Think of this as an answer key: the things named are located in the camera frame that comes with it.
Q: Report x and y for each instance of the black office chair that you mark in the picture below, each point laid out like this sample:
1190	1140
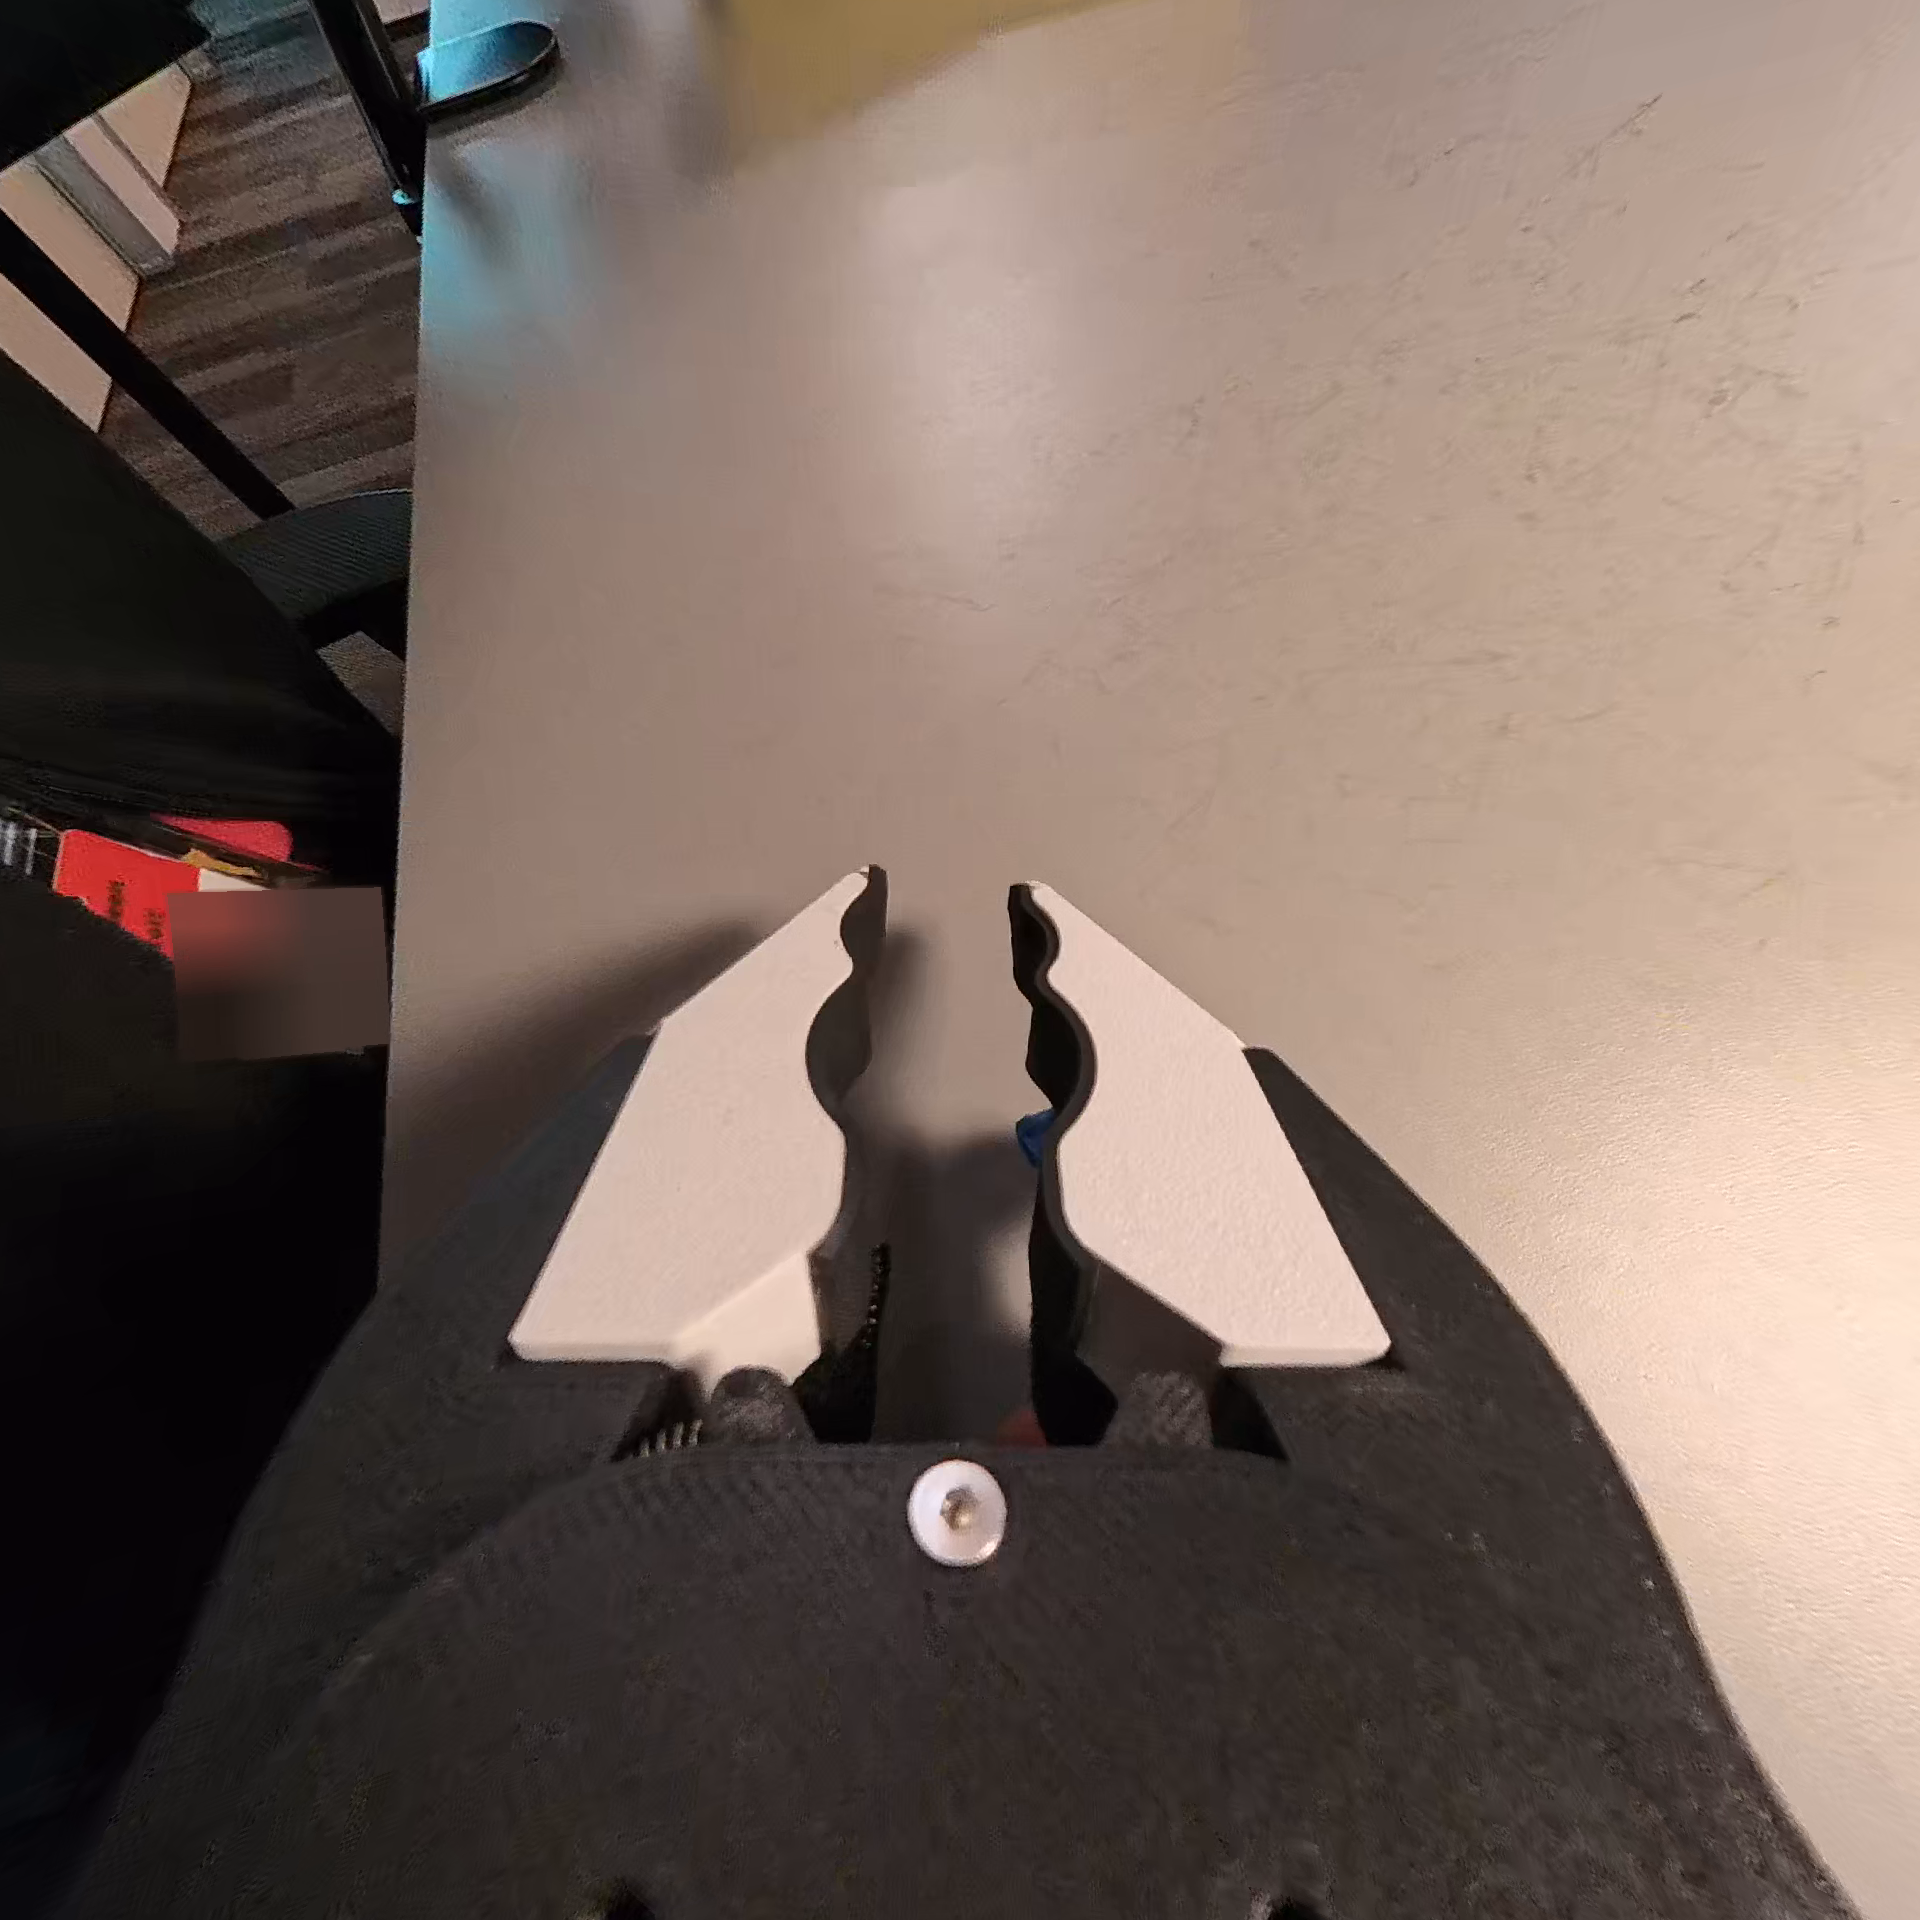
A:
330	571

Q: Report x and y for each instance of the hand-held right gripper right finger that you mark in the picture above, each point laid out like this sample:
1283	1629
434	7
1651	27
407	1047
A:
1202	1200

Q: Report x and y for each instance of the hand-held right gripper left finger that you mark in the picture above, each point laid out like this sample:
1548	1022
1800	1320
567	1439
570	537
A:
706	1171

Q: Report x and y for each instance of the black table frame bar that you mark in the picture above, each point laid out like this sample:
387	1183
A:
136	369
368	105

